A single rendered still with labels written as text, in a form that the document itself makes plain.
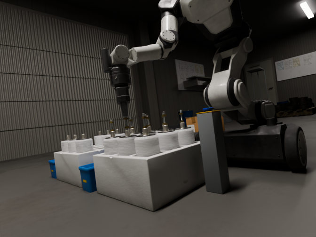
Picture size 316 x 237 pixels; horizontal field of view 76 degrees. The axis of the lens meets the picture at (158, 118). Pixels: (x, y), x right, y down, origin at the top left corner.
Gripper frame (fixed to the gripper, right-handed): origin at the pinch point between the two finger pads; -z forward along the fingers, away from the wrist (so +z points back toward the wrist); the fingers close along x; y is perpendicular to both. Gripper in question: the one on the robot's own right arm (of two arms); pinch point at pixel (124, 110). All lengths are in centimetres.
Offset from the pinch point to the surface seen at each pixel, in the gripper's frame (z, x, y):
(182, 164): -25.1, -9.9, -19.8
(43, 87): 77, 291, 134
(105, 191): -34.4, 4.4, 12.7
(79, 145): -14.7, 30.9, 27.4
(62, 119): 17, 306, 112
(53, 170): -32, 60, 53
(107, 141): -13.0, 5.4, 9.2
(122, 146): -15.3, -4.0, 2.6
